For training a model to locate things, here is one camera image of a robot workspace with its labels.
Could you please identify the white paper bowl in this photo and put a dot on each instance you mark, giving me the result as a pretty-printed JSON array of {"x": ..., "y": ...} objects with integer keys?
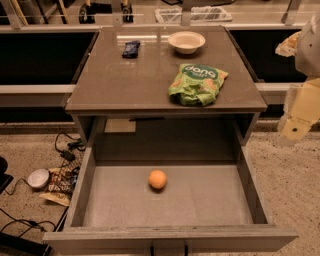
[{"x": 186, "y": 42}]

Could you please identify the black caster wheel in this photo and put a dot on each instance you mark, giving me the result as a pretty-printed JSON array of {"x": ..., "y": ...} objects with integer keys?
[
  {"x": 127, "y": 13},
  {"x": 85, "y": 16}
]

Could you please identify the white round puck device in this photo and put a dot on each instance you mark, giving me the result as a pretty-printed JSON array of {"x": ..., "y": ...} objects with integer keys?
[{"x": 39, "y": 178}]

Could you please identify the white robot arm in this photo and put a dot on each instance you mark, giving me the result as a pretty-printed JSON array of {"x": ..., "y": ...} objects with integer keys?
[{"x": 307, "y": 57}]

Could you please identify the grey cabinet with counter top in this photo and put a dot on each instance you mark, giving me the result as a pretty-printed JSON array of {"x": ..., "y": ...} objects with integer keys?
[{"x": 134, "y": 87}]

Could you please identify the orange fruit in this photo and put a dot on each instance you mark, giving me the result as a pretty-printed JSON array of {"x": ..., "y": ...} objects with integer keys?
[{"x": 157, "y": 179}]

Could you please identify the black caster wheel left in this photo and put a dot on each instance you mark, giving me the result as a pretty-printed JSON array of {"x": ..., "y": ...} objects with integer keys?
[{"x": 85, "y": 16}]

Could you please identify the black power adapter with cable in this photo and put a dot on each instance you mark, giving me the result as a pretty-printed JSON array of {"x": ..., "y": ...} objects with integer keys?
[{"x": 73, "y": 145}]

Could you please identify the brown snack bag on floor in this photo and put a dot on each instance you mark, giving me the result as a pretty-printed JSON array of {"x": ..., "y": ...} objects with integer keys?
[{"x": 60, "y": 186}]

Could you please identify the green dang chips bag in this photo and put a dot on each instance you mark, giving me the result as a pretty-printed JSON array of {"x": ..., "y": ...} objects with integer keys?
[{"x": 197, "y": 84}]

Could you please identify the dark blue snack wrapper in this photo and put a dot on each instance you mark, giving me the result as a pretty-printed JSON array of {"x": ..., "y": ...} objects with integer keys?
[{"x": 131, "y": 49}]

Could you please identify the grey open top drawer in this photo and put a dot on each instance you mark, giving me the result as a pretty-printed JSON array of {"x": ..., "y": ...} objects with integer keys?
[{"x": 211, "y": 202}]

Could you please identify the black caster wheel right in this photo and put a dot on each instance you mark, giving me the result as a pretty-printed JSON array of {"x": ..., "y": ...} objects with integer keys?
[{"x": 127, "y": 13}]

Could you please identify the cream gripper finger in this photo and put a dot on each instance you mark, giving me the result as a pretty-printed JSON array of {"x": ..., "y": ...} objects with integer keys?
[
  {"x": 301, "y": 112},
  {"x": 288, "y": 47}
]

